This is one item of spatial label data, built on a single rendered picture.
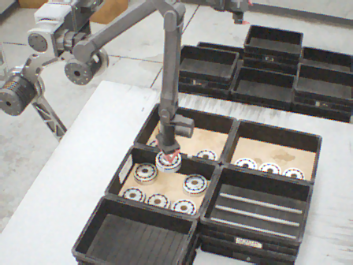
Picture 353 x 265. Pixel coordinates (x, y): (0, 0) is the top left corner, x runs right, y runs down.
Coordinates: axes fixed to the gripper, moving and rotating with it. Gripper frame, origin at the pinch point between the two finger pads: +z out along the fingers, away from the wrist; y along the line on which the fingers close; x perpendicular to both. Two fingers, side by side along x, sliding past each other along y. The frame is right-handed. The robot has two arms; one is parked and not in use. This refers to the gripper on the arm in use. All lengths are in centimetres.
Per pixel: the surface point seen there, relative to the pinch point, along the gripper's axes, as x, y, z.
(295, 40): -150, 105, 45
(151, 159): 2.8, 11.3, 11.2
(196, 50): -75, 119, 43
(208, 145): -25.4, 11.8, 15.1
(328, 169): -76, -19, 26
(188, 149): -16.3, 13.7, 15.4
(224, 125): -35.5, 15.6, 10.0
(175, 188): -1.1, -4.5, 15.3
